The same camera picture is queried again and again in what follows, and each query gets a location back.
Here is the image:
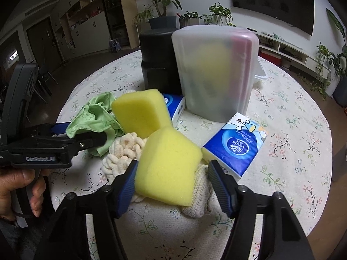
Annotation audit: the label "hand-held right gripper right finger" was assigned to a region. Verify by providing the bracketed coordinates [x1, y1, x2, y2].
[207, 159, 315, 260]

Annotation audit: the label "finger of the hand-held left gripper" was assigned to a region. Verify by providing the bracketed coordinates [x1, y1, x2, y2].
[35, 123, 73, 138]
[72, 132, 107, 152]

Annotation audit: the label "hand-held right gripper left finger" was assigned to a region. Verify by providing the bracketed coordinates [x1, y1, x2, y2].
[34, 160, 139, 260]

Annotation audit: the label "brown snack bar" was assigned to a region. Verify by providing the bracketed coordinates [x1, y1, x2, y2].
[182, 164, 214, 218]

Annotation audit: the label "green cloth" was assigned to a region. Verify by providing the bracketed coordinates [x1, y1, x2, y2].
[66, 91, 125, 157]

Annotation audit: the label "yellow white small box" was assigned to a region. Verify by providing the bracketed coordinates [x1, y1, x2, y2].
[201, 112, 268, 180]

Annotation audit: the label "yellow sponge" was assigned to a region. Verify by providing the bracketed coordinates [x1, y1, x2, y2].
[135, 126, 203, 206]
[112, 88, 174, 139]

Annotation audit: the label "blue tissue packet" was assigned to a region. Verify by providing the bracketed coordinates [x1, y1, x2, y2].
[162, 93, 185, 122]

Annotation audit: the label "person's left hand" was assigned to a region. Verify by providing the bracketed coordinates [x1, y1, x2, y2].
[0, 169, 47, 220]

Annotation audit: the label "cream looped cloth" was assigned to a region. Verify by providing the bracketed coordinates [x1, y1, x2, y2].
[101, 131, 149, 203]

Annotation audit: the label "dark chair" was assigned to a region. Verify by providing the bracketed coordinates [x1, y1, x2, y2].
[33, 65, 57, 103]

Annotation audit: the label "dark wooden door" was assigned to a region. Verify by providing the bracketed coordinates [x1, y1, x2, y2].
[26, 16, 64, 68]

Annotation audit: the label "person's dark trousers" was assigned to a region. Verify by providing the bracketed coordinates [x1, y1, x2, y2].
[0, 217, 41, 260]

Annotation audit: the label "black cylindrical container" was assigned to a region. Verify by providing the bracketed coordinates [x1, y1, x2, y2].
[139, 28, 183, 95]

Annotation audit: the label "translucent plastic container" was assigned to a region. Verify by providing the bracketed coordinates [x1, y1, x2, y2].
[172, 25, 259, 122]

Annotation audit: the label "dark display cabinet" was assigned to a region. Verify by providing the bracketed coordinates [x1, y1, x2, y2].
[100, 0, 128, 50]

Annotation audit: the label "wooden panel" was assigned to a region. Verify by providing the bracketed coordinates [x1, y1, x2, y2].
[119, 0, 141, 49]

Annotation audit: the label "red storage box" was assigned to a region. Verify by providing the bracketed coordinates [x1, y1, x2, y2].
[259, 51, 282, 66]

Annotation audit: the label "thin grassy potted plant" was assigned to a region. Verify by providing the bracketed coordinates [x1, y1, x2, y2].
[133, 4, 155, 30]

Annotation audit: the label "tall plant in dark pot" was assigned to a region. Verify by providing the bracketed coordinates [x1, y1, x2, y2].
[134, 0, 183, 30]

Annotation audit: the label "large-leaved plant in dark pot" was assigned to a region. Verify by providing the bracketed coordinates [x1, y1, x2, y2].
[325, 8, 347, 106]

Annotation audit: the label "white television cabinet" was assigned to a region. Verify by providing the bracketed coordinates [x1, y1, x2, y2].
[256, 32, 326, 79]

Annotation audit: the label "plant in grey ribbed pot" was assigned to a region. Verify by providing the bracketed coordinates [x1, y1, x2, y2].
[177, 11, 204, 29]

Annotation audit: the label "small-leaved trailing potted plant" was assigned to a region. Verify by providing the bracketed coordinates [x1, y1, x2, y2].
[310, 42, 343, 102]

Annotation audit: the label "trailing leafy plant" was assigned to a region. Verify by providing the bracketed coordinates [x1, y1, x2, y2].
[203, 3, 236, 28]

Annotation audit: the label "white wall cabinets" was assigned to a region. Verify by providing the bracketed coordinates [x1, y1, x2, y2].
[58, 0, 111, 60]

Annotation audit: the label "wall television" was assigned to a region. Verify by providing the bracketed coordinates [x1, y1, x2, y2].
[231, 0, 315, 36]

